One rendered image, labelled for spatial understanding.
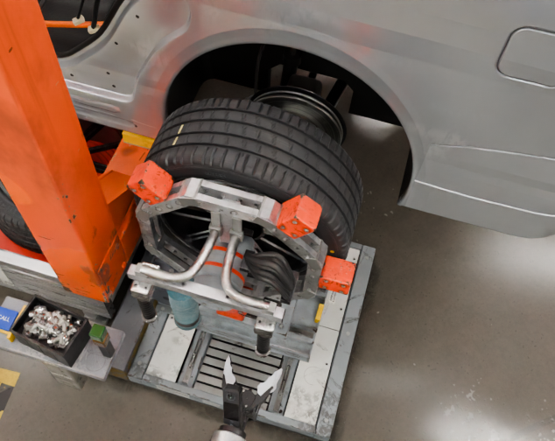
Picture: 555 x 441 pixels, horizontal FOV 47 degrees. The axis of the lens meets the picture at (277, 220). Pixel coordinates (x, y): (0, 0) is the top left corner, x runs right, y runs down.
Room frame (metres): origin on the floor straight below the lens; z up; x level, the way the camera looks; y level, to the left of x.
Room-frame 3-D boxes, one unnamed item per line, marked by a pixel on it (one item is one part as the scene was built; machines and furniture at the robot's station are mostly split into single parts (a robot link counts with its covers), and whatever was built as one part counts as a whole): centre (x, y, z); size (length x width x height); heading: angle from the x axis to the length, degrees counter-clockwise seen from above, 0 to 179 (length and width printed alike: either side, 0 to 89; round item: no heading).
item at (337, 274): (0.81, -0.18, 0.85); 0.09 x 0.08 x 0.07; 78
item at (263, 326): (0.63, 0.00, 0.93); 0.09 x 0.05 x 0.05; 168
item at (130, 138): (1.38, 0.48, 0.71); 0.14 x 0.14 x 0.05; 78
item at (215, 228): (0.77, 0.25, 1.03); 0.19 x 0.18 x 0.11; 168
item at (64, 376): (0.69, 0.73, 0.21); 0.10 x 0.10 x 0.42; 78
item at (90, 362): (0.69, 0.70, 0.44); 0.43 x 0.17 x 0.03; 78
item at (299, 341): (1.02, 0.04, 0.13); 0.50 x 0.36 x 0.10; 78
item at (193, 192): (0.87, 0.13, 0.85); 0.54 x 0.07 x 0.54; 78
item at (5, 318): (0.72, 0.87, 0.47); 0.07 x 0.07 x 0.02; 78
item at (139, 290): (0.70, 0.33, 0.93); 0.09 x 0.05 x 0.05; 168
